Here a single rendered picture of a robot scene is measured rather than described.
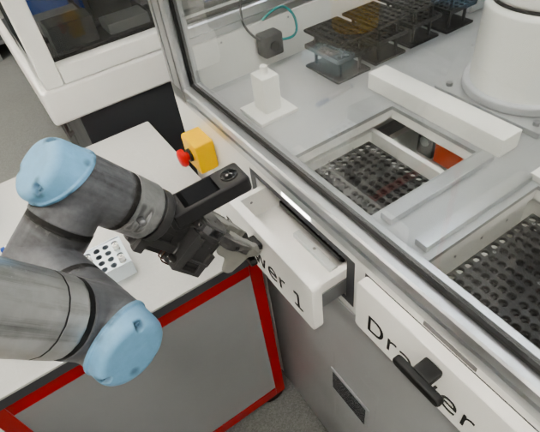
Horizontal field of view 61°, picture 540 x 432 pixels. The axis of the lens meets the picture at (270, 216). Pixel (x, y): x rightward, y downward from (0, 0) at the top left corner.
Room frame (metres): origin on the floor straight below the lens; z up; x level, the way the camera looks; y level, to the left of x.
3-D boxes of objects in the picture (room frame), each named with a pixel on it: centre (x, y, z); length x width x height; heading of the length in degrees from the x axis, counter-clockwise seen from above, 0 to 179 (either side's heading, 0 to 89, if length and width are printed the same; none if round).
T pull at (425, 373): (0.24, -0.16, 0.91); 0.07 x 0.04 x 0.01; 28
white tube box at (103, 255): (0.61, 0.35, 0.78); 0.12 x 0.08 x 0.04; 116
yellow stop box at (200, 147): (0.82, 0.13, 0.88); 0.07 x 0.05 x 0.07; 28
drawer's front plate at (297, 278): (0.51, 0.02, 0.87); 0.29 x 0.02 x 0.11; 28
